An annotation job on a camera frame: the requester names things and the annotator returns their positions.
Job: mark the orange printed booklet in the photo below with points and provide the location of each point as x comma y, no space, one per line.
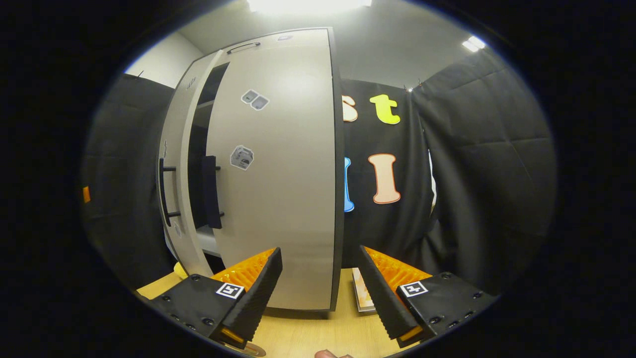
362,291

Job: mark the white and grey cabinet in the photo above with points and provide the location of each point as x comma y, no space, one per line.
340,199

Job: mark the white cabinet shelf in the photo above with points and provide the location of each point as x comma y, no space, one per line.
208,242

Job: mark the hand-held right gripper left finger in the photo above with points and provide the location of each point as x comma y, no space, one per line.
258,298

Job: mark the small yellow object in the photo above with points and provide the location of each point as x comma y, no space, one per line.
180,270

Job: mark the long ceiling light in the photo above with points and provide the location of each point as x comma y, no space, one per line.
308,5

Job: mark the white cabinet door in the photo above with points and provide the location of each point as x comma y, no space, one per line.
288,174
176,139

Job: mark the small ceiling light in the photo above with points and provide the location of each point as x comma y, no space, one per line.
473,44

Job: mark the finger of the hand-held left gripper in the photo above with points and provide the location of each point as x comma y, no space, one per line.
86,194

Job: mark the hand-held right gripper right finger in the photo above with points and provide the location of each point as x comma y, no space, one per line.
381,298

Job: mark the black backdrop cloth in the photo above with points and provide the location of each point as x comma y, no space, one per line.
362,139

